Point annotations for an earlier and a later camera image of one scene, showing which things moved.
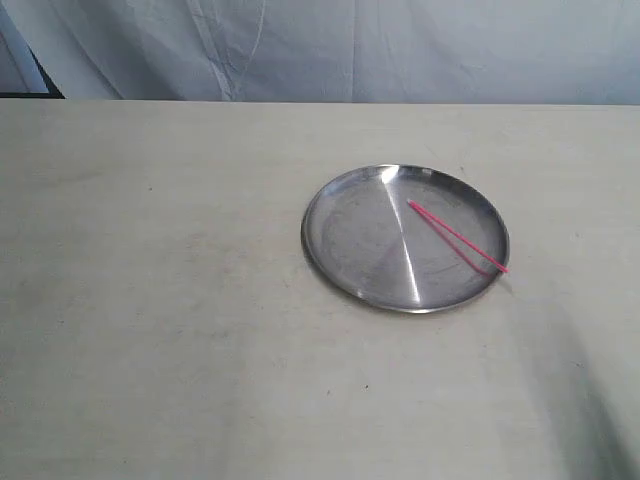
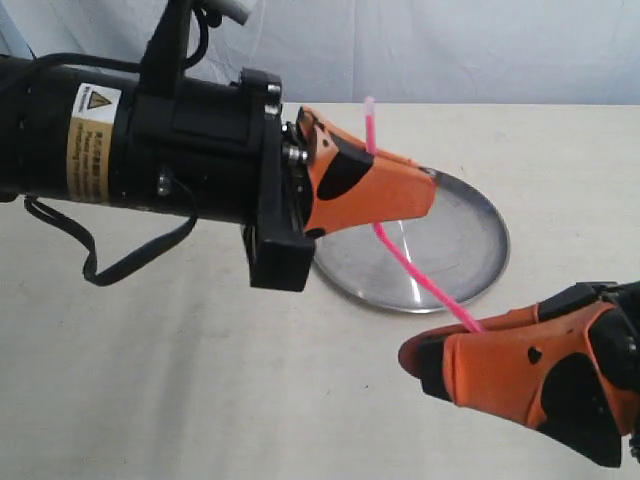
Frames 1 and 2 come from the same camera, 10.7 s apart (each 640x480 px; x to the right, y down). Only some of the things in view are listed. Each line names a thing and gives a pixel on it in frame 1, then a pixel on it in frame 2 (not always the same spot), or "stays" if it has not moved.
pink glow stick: (433, 221) to (396, 250)
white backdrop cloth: (515, 52) stays
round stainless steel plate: (406, 238) stays
